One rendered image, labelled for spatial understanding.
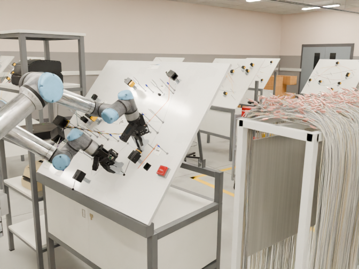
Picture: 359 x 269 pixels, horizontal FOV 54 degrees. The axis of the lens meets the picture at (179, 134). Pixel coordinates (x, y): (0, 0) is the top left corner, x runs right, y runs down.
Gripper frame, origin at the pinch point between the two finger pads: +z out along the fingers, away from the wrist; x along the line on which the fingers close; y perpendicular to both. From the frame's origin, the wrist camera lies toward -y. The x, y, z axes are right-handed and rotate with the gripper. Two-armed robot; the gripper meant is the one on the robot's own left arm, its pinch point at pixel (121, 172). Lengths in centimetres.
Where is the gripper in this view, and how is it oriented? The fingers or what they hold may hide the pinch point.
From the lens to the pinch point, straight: 199.7
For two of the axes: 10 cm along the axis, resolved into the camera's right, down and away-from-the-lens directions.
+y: 7.1, -4.5, -5.5
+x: 1.5, -6.6, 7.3
